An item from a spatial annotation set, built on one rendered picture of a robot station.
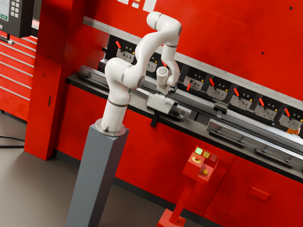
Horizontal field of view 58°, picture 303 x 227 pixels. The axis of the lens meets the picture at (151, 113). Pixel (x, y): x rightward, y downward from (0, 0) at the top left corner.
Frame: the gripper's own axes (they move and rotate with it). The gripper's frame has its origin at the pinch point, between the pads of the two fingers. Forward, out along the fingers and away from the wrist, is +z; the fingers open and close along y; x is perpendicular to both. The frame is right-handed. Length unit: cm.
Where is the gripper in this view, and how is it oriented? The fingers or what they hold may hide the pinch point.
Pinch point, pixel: (162, 94)
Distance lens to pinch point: 221.8
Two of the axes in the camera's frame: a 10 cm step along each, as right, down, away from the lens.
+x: -5.5, 7.6, -3.5
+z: 0.5, 4.5, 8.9
